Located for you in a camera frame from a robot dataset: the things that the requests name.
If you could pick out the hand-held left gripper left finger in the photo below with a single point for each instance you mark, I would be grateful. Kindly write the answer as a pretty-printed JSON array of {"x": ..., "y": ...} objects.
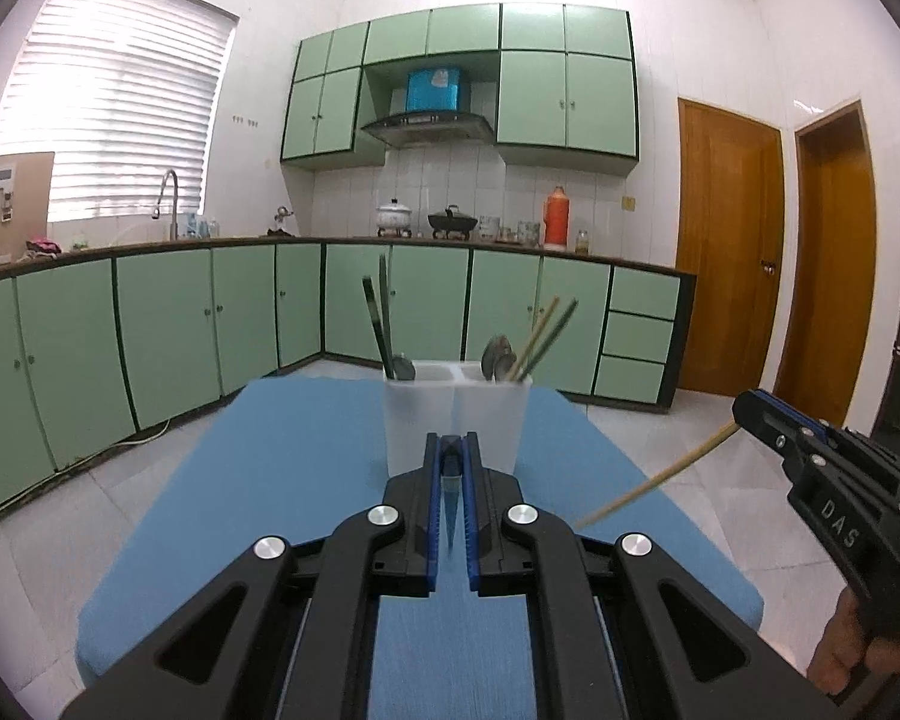
[{"x": 436, "y": 480}]

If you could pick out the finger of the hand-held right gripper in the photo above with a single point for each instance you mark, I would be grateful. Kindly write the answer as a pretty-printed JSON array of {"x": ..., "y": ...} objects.
[
  {"x": 757, "y": 420},
  {"x": 795, "y": 416}
]

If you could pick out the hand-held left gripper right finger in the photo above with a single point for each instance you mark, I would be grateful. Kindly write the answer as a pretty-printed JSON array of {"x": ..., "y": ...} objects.
[{"x": 471, "y": 480}]

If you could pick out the white two-compartment utensil holder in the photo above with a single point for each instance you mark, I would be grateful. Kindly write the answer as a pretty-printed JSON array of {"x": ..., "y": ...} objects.
[{"x": 420, "y": 420}]

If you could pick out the wooden chopstick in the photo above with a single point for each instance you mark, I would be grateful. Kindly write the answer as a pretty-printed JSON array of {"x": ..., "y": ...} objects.
[
  {"x": 538, "y": 330},
  {"x": 660, "y": 474}
]

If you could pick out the steel spoon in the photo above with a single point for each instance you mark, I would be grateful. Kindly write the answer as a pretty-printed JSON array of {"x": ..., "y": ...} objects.
[
  {"x": 507, "y": 367},
  {"x": 495, "y": 351},
  {"x": 403, "y": 367}
]

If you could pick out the black chopstick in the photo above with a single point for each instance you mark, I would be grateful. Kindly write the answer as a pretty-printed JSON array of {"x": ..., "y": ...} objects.
[
  {"x": 559, "y": 326},
  {"x": 375, "y": 322}
]

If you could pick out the grey metal chopstick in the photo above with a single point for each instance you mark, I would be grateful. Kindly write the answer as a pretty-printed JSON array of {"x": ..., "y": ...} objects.
[{"x": 384, "y": 292}]

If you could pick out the person's right hand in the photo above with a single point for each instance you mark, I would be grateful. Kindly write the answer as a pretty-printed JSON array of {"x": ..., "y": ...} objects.
[{"x": 840, "y": 645}]

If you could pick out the wooden door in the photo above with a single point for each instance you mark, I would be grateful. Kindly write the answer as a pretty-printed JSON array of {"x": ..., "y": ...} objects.
[
  {"x": 832, "y": 262},
  {"x": 727, "y": 240}
]

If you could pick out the blue tablecloth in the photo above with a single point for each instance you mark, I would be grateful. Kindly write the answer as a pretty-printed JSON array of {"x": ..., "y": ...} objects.
[{"x": 270, "y": 480}]

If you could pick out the glass jar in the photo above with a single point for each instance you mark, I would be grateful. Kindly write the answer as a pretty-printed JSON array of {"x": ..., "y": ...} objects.
[{"x": 582, "y": 241}]

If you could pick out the black wok with lid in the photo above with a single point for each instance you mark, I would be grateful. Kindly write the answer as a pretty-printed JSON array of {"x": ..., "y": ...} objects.
[{"x": 452, "y": 221}]

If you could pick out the white cooking pot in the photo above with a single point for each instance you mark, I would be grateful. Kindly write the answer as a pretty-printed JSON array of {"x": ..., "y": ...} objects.
[{"x": 394, "y": 217}]

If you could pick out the orange thermos flask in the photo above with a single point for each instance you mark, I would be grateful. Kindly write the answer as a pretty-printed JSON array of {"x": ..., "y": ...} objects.
[{"x": 556, "y": 221}]

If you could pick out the green lower kitchen cabinets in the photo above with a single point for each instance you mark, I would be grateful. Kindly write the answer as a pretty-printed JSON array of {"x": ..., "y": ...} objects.
[{"x": 165, "y": 330}]

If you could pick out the clear glass cups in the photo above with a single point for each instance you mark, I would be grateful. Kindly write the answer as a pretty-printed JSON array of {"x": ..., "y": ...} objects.
[{"x": 199, "y": 227}]

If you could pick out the steel range hood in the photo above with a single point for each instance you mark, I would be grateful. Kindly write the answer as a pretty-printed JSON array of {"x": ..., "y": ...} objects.
[{"x": 427, "y": 127}]

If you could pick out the steel kitchen faucet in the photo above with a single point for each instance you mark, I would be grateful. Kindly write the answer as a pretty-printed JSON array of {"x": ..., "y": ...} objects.
[{"x": 171, "y": 195}]

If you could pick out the blue box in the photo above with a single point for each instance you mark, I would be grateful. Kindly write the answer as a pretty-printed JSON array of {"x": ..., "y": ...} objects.
[{"x": 435, "y": 90}]

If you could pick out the red cloth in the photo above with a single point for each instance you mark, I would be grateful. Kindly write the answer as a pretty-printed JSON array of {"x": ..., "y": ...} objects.
[{"x": 43, "y": 246}]

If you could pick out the brown cardboard board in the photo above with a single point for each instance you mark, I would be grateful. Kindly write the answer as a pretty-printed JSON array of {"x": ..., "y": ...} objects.
[{"x": 22, "y": 202}]

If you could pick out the white window blinds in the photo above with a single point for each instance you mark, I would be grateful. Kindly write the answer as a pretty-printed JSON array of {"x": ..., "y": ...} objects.
[{"x": 120, "y": 90}]

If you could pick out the green upper wall cabinet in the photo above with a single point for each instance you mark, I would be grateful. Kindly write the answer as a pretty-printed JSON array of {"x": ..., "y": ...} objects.
[
  {"x": 322, "y": 112},
  {"x": 562, "y": 97}
]

